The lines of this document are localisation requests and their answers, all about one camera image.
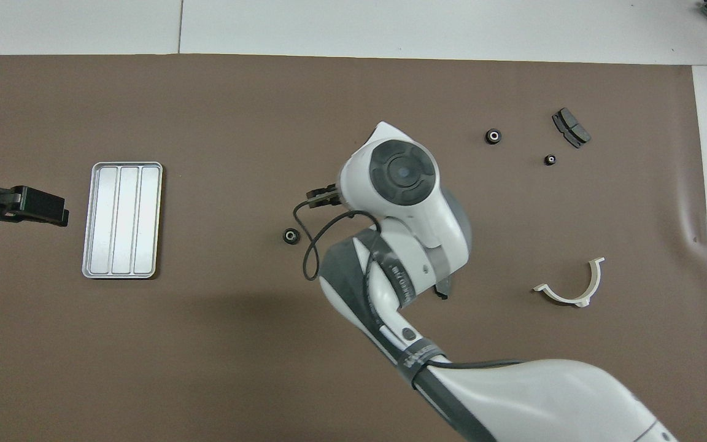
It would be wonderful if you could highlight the silver metal compartment tray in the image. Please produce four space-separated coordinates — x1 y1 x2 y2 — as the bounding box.
82 161 164 280

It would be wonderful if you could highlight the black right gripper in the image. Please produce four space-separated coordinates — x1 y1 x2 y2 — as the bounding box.
306 183 343 211

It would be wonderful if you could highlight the white plastic half-ring clamp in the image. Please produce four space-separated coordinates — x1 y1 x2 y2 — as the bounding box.
533 257 606 308

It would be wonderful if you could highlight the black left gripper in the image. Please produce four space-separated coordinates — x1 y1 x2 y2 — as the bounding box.
0 184 70 228

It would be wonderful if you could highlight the brown paper table mat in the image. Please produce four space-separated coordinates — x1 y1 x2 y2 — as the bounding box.
0 53 707 442

